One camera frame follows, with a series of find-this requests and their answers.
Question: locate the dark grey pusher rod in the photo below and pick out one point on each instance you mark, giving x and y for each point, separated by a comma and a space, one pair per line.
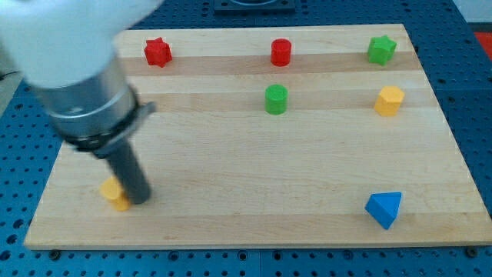
126, 168

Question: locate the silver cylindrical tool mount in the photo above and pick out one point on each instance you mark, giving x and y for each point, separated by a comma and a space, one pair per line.
98, 115

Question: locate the green cylinder block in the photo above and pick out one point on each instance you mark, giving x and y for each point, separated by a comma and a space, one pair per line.
275, 99

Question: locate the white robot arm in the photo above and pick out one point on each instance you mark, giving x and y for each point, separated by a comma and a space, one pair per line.
65, 50

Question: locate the wooden board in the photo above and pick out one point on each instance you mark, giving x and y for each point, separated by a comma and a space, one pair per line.
226, 174

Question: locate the yellow cylinder block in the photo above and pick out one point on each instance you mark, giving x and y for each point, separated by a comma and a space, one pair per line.
114, 194

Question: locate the red star block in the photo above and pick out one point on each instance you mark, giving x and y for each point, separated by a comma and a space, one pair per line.
157, 52

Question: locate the red cylinder block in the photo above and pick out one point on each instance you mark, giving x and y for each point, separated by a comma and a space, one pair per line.
281, 52

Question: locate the blue triangle block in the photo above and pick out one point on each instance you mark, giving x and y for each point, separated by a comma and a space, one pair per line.
384, 207

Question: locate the yellow hexagon block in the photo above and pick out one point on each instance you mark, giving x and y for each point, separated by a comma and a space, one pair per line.
389, 101

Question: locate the green star block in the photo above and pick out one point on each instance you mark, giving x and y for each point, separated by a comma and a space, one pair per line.
381, 50

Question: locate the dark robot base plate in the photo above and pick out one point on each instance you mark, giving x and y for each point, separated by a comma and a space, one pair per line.
226, 7

